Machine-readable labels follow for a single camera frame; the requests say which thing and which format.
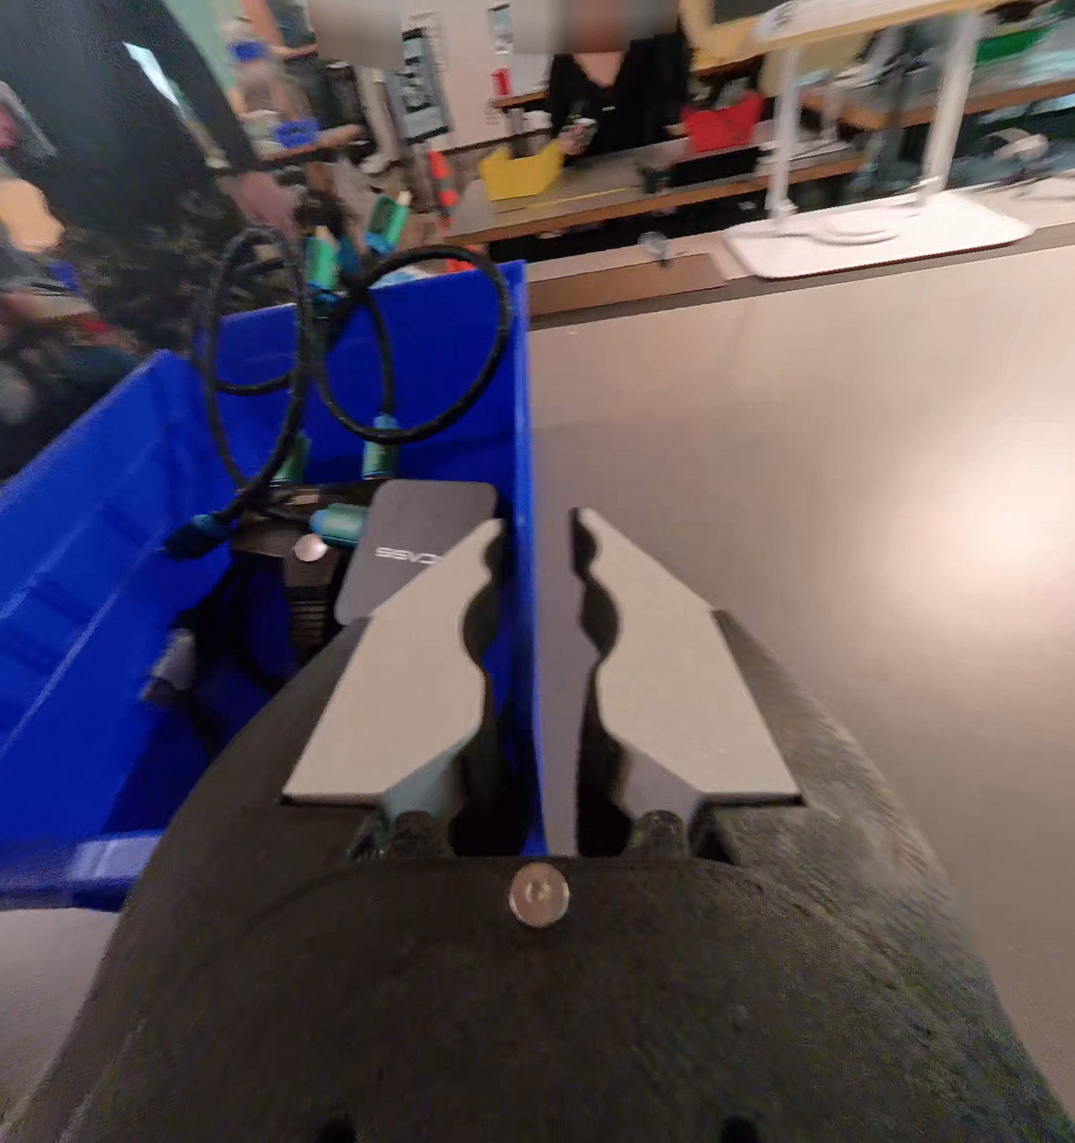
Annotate black usb hub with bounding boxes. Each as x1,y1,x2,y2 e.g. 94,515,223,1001
333,480,500,627

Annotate braided hdmi cable green plugs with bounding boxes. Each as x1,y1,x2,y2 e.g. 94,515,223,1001
309,192,514,484

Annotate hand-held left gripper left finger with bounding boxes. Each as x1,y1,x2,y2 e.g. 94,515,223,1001
282,519,532,857

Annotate red plastic bin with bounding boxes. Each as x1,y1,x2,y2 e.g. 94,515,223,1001
680,90,767,154

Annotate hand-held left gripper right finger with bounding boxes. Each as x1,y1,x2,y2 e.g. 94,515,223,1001
569,508,802,857

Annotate large blue plastic bin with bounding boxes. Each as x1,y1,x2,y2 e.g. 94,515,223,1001
0,259,548,915

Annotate white stand clear legs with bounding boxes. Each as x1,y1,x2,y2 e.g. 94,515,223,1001
723,18,1036,282

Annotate yellow box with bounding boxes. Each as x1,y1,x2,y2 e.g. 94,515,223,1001
478,143,565,203

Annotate background work table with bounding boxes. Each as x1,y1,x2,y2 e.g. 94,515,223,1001
448,72,1075,247

